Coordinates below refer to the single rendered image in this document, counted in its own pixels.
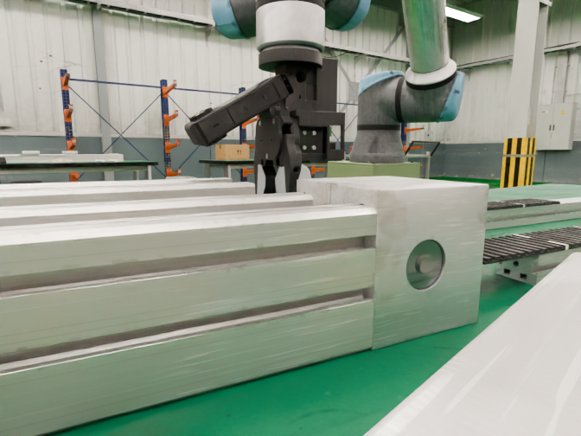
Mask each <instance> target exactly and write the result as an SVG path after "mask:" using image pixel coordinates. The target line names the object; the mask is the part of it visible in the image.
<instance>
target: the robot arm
mask: <svg viewBox="0 0 581 436"><path fill-rule="evenodd" d="M370 3H371V0H211V12H212V17H213V20H214V22H215V26H216V27H217V29H218V30H219V31H220V32H221V33H222V34H223V35H224V36H225V37H226V38H228V39H232V40H236V39H244V38H245V39H247V40H248V39H251V37H257V50H258V51H259V69H260V70H263V71H266V72H269V73H275V76H272V77H270V78H268V79H265V80H262V81H260V82H259V83H258V84H256V85H254V86H253V87H250V88H248V89H247V90H245V91H244V92H242V93H240V94H238V95H236V96H234V97H233V98H231V99H229V100H228V101H226V102H224V103H222V104H221V105H219V106H216V107H215V108H214V109H213V108H212V107H209V108H208V109H206V110H201V111H199V112H198V113H197V114H196V115H195V116H193V117H191V118H190V119H189V120H190V122H188V123H187V124H186V125H185V126H184V129H185V131H186V133H187V134H188V136H189V138H190V139H191V141H192V143H193V144H195V145H201V146H206V147H208V146H211V145H213V144H216V143H218V142H219V141H220V140H222V139H223V138H225V137H226V136H227V133H228V132H230V131H231V130H233V129H235V128H236V127H238V126H240V125H242V124H244V123H245V122H246V121H248V120H250V119H252V118H254V117H255V116H257V115H259V119H258V121H257V124H256V131H255V152H254V177H255V189H256V195H257V194H275V193H292V192H297V179H310V178H311V175H310V170H309V169H308V168H307V167H306V166H304V165H302V162H305V161H306V163H325V161H327V160H330V159H344V144H345V112H337V71H338V60H334V59H326V58H323V57H322V52H323V51H324V49H325V27H326V28H327V29H331V30H336V31H341V32H344V31H349V30H351V29H353V28H355V27H356V26H358V25H359V24H360V23H361V22H362V20H363V19H364V18H365V16H366V14H367V12H368V10H369V6H370ZM402 6H403V12H404V19H405V32H406V39H407V45H408V52H409V59H410V65H411V66H410V67H409V69H408V70H407V71H406V73H405V76H404V73H403V72H401V71H385V72H379V73H375V74H370V75H368V76H366V77H364V78H363V79H362V80H361V81H360V84H359V93H358V95H357V98H358V113H357V133H356V137H355V140H354V144H353V147H352V150H351V152H350V154H349V162H352V163H365V164H371V163H376V164H402V163H405V153H404V150H403V145H402V140H401V136H400V124H401V123H432V122H437V123H439V122H450V121H453V120H454V119H455V118H456V117H457V115H458V113H459V110H460V106H461V103H462V98H463V89H464V82H465V73H464V72H461V71H458V72H457V65H456V63H455V62H454V61H453V60H452V59H450V58H449V49H448V34H447V19H446V3H445V0H402ZM331 125H340V126H341V149H340V150H336V149H335V143H330V142H329V137H332V127H330V126H331Z"/></svg>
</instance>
